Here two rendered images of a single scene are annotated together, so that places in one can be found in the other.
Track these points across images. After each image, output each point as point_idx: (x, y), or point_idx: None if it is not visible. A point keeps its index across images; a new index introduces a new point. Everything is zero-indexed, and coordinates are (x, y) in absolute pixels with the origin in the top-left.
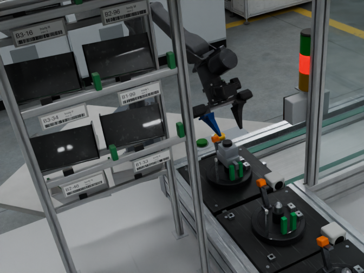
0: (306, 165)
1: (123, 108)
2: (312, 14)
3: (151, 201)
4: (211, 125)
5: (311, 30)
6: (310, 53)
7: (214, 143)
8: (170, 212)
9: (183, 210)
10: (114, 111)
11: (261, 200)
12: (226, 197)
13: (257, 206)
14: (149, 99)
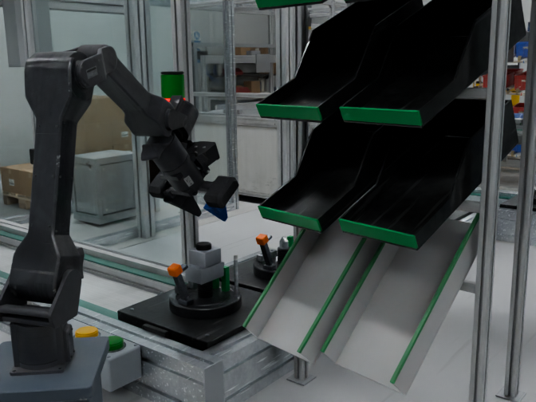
0: (193, 246)
1: (52, 380)
2: (183, 47)
3: None
4: (220, 210)
5: (183, 65)
6: (185, 93)
7: (180, 273)
8: (261, 399)
9: (274, 357)
10: (72, 388)
11: (246, 281)
12: (257, 298)
13: (260, 282)
14: (0, 357)
